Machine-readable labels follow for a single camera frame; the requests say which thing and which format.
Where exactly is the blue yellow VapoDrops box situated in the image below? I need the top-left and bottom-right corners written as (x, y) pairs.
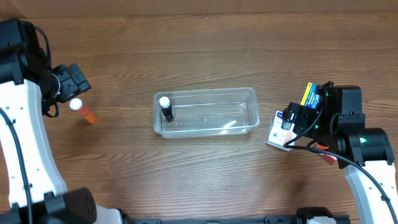
top-left (300, 82), bottom-right (320, 109)

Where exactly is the white medicine box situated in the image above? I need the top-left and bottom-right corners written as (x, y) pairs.
top-left (265, 111), bottom-right (297, 151)

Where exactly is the red sachet packet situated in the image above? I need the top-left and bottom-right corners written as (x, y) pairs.
top-left (317, 144), bottom-right (337, 165)

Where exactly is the dark bottle white cap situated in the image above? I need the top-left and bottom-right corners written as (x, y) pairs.
top-left (159, 96), bottom-right (174, 123)

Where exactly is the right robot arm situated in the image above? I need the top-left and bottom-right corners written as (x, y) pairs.
top-left (282, 82), bottom-right (397, 223)

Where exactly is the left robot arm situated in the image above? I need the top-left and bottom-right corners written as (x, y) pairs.
top-left (1, 19), bottom-right (129, 223)

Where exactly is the clear plastic container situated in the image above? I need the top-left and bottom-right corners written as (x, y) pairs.
top-left (153, 87), bottom-right (260, 139)

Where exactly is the orange tablet tube white cap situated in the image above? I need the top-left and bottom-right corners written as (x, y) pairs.
top-left (69, 98), bottom-right (97, 124)

